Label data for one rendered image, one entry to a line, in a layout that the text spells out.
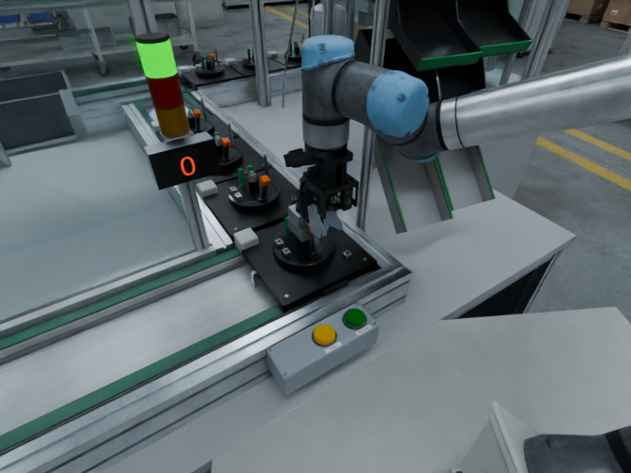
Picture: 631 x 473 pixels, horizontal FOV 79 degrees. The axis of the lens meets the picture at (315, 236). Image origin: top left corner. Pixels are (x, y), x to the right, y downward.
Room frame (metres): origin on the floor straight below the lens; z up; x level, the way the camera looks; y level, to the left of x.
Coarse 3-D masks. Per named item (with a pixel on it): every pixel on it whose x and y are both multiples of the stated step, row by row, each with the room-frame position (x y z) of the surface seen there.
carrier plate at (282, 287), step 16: (272, 240) 0.68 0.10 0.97; (336, 240) 0.68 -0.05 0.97; (352, 240) 0.68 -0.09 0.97; (256, 256) 0.63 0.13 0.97; (272, 256) 0.63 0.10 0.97; (336, 256) 0.63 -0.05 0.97; (352, 256) 0.63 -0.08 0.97; (368, 256) 0.63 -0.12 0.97; (256, 272) 0.58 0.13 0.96; (272, 272) 0.58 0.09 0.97; (288, 272) 0.58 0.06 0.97; (304, 272) 0.58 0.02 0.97; (320, 272) 0.58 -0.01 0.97; (336, 272) 0.58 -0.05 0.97; (352, 272) 0.58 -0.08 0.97; (272, 288) 0.53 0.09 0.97; (288, 288) 0.53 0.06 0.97; (304, 288) 0.53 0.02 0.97; (320, 288) 0.53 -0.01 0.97; (288, 304) 0.49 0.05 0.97
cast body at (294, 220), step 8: (288, 208) 0.66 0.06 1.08; (296, 208) 0.64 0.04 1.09; (288, 216) 0.66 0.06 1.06; (296, 216) 0.63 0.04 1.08; (288, 224) 0.66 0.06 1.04; (296, 224) 0.63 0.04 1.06; (304, 224) 0.63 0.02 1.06; (296, 232) 0.63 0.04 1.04; (304, 232) 0.62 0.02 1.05; (304, 240) 0.62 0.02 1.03
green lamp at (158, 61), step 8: (168, 40) 0.65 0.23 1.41; (144, 48) 0.62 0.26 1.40; (152, 48) 0.62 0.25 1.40; (160, 48) 0.63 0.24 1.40; (168, 48) 0.64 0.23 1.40; (144, 56) 0.63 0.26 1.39; (152, 56) 0.62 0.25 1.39; (160, 56) 0.63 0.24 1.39; (168, 56) 0.64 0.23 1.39; (144, 64) 0.63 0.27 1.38; (152, 64) 0.62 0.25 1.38; (160, 64) 0.62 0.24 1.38; (168, 64) 0.63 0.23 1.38; (152, 72) 0.62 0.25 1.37; (160, 72) 0.62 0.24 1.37; (168, 72) 0.63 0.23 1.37; (176, 72) 0.65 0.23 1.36
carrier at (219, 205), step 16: (240, 176) 0.89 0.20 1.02; (256, 176) 0.97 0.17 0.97; (272, 176) 0.97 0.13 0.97; (208, 192) 0.87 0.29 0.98; (224, 192) 0.89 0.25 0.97; (240, 192) 0.86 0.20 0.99; (256, 192) 0.85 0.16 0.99; (272, 192) 0.86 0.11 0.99; (288, 192) 0.89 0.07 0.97; (224, 208) 0.81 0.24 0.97; (240, 208) 0.80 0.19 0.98; (256, 208) 0.80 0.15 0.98; (272, 208) 0.81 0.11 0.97; (224, 224) 0.74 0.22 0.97; (240, 224) 0.74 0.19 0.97; (256, 224) 0.74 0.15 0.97; (272, 224) 0.76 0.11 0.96
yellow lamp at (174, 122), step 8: (184, 104) 0.66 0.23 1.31; (160, 112) 0.62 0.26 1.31; (168, 112) 0.62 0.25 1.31; (176, 112) 0.63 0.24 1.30; (184, 112) 0.64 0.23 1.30; (160, 120) 0.63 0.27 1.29; (168, 120) 0.62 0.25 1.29; (176, 120) 0.63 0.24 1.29; (184, 120) 0.64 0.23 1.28; (160, 128) 0.63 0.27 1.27; (168, 128) 0.62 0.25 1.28; (176, 128) 0.63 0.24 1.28; (184, 128) 0.63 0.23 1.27; (168, 136) 0.62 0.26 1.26; (176, 136) 0.62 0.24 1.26
